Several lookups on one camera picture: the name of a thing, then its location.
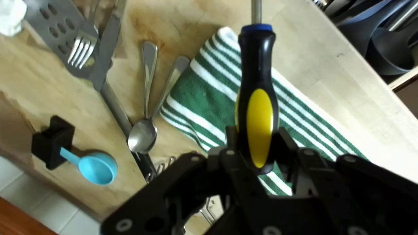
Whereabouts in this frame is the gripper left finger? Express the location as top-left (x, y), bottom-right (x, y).
top-left (101, 126), bottom-right (272, 235)

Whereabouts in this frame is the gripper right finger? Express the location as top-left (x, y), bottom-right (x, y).
top-left (277, 127), bottom-right (418, 235)

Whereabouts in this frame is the black and yellow screwdriver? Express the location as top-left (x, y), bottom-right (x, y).
top-left (235, 0), bottom-right (281, 176)

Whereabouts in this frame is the wooden dresser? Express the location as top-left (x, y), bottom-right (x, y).
top-left (0, 0), bottom-right (418, 235)

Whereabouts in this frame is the silver spoon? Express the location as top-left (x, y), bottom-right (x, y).
top-left (127, 41), bottom-right (158, 154)
top-left (151, 55), bottom-right (191, 121)

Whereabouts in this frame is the green white striped towel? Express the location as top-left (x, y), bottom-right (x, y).
top-left (159, 27), bottom-right (370, 197)

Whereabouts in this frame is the blue measuring scoop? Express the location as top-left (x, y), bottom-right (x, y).
top-left (59, 147), bottom-right (118, 186)

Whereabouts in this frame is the drawer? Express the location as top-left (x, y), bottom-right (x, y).
top-left (307, 0), bottom-right (418, 92)

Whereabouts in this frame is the black plastic block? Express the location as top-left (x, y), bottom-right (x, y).
top-left (31, 116), bottom-right (76, 170)

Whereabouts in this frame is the heap of dark kitchen utensils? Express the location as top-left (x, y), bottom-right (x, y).
top-left (313, 0), bottom-right (418, 77)

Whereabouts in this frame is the silver table knife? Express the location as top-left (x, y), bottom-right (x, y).
top-left (89, 0), bottom-right (128, 92)

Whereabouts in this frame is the silver fork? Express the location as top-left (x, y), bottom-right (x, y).
top-left (67, 0), bottom-right (102, 70)

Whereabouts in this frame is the grey slotted spatula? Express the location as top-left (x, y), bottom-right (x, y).
top-left (24, 0), bottom-right (158, 183)

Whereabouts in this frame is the white crumpled object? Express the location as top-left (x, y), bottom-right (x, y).
top-left (0, 0), bottom-right (27, 37)

